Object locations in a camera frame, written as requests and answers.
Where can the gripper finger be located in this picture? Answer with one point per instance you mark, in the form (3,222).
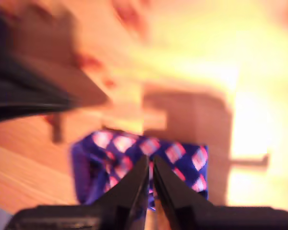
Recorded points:
(19,95)
(175,194)
(129,191)

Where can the purple patterned sock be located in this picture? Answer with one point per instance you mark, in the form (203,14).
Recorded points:
(134,148)

